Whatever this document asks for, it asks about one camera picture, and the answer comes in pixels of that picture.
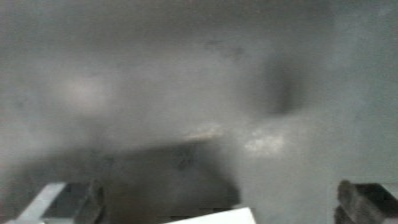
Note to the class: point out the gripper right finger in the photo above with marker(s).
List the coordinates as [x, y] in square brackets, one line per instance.
[367, 203]

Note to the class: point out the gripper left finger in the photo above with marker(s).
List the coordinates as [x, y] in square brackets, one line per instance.
[69, 204]

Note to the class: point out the white front drawer box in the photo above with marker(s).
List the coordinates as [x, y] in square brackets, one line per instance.
[237, 216]

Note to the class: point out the white drawer cabinet housing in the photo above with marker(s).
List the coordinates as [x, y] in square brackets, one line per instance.
[212, 102]

